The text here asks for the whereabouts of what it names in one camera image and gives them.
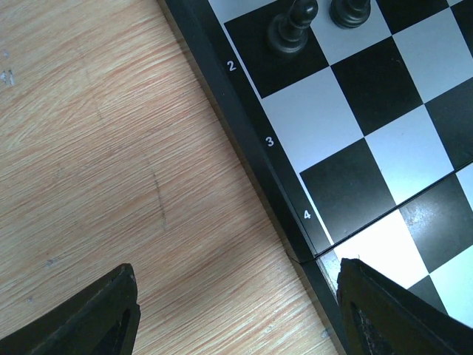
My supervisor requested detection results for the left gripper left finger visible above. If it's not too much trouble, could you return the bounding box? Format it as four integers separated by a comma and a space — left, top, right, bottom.
1, 263, 140, 354

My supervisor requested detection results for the black chess pawn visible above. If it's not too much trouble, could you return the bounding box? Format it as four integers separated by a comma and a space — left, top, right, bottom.
266, 1, 319, 58

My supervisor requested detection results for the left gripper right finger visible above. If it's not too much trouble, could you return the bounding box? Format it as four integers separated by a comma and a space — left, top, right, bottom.
337, 258, 472, 354

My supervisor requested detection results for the black chess piece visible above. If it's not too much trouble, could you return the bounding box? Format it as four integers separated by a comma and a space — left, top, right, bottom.
330, 0, 371, 29

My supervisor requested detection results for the black and white chessboard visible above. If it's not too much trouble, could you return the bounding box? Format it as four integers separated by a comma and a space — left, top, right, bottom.
160, 1, 472, 353

